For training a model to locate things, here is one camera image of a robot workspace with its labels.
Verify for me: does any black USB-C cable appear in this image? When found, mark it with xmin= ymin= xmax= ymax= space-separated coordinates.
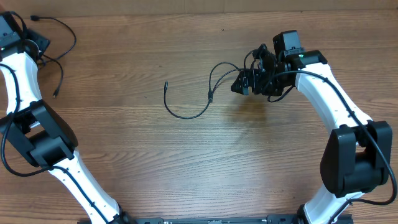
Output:
xmin=30 ymin=14 xmax=78 ymax=99

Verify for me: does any thin grey-tipped USB-C cable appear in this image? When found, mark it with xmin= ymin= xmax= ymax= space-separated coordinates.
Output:
xmin=163 ymin=80 xmax=214 ymax=120

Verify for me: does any black USB-A cable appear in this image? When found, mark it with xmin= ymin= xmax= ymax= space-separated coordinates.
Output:
xmin=207 ymin=49 xmax=265 ymax=103

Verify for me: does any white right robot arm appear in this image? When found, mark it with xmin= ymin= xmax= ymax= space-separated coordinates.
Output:
xmin=231 ymin=30 xmax=397 ymax=223

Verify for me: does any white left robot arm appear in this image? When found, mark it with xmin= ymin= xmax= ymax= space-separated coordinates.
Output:
xmin=1 ymin=11 xmax=131 ymax=223

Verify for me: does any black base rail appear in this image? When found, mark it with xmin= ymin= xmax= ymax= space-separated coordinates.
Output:
xmin=77 ymin=213 xmax=354 ymax=224

